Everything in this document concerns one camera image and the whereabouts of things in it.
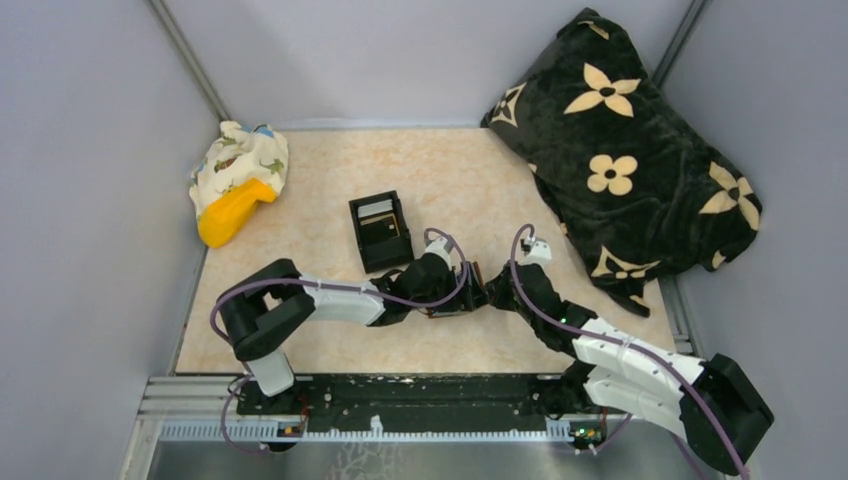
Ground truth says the brown leather card holder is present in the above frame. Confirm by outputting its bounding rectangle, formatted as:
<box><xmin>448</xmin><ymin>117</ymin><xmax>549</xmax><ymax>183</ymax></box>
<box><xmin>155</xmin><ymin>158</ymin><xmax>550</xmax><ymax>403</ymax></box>
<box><xmin>425</xmin><ymin>302</ymin><xmax>486</xmax><ymax>319</ymax></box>

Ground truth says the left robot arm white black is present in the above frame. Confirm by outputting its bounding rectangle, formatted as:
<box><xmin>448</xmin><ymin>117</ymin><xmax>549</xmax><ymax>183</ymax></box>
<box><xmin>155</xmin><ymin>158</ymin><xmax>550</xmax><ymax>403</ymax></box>
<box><xmin>211</xmin><ymin>253</ymin><xmax>489</xmax><ymax>397</ymax></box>

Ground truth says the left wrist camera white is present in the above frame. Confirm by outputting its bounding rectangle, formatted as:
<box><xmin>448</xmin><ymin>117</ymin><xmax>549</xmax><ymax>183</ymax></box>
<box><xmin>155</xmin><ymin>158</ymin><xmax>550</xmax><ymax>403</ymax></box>
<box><xmin>424</xmin><ymin>236</ymin><xmax>455</xmax><ymax>270</ymax></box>

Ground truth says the black floral plush blanket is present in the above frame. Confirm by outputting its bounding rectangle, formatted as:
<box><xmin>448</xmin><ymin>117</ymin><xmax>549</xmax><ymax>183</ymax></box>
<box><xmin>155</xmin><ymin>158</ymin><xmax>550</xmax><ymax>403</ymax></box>
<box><xmin>481</xmin><ymin>8</ymin><xmax>763</xmax><ymax>317</ymax></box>

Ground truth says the black plastic card tray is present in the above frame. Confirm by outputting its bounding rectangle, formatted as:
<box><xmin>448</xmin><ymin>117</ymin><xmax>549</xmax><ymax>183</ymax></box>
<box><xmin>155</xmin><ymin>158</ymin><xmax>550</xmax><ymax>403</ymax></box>
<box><xmin>348</xmin><ymin>190</ymin><xmax>414</xmax><ymax>273</ymax></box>

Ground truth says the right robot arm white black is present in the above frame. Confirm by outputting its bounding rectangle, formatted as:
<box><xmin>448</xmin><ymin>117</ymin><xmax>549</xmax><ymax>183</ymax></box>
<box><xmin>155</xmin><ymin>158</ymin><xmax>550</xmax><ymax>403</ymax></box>
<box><xmin>485</xmin><ymin>264</ymin><xmax>775</xmax><ymax>475</ymax></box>

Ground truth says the dark card in tray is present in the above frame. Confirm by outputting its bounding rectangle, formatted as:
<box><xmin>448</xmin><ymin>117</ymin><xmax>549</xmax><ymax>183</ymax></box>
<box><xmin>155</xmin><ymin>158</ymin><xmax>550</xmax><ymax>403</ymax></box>
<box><xmin>359</xmin><ymin>212</ymin><xmax>400</xmax><ymax>245</ymax></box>

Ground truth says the dinosaur print yellow cloth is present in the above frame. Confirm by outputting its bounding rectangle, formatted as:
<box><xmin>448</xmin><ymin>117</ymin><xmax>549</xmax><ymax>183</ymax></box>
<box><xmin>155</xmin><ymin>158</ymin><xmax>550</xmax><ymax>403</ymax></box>
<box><xmin>188</xmin><ymin>121</ymin><xmax>289</xmax><ymax>248</ymax></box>

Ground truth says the aluminium front rail frame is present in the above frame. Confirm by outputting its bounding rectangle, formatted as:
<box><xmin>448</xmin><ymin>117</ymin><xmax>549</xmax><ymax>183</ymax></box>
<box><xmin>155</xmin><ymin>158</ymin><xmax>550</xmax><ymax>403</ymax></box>
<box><xmin>140</xmin><ymin>375</ymin><xmax>608</xmax><ymax>448</ymax></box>

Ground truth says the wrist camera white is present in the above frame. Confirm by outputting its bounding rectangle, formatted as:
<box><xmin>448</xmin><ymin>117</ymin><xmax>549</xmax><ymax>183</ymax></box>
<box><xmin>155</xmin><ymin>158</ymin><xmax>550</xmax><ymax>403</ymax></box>
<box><xmin>518</xmin><ymin>238</ymin><xmax>552</xmax><ymax>267</ymax></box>
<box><xmin>424</xmin><ymin>236</ymin><xmax>455</xmax><ymax>270</ymax></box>

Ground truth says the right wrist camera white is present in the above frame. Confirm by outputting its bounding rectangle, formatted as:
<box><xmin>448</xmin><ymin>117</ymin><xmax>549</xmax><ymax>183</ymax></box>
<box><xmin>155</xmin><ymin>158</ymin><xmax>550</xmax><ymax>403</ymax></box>
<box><xmin>518</xmin><ymin>238</ymin><xmax>552</xmax><ymax>267</ymax></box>

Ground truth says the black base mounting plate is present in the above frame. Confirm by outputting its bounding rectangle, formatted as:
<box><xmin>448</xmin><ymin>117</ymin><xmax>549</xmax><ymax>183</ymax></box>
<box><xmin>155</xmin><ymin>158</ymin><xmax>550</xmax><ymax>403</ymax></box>
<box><xmin>235</xmin><ymin>372</ymin><xmax>627</xmax><ymax>439</ymax></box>

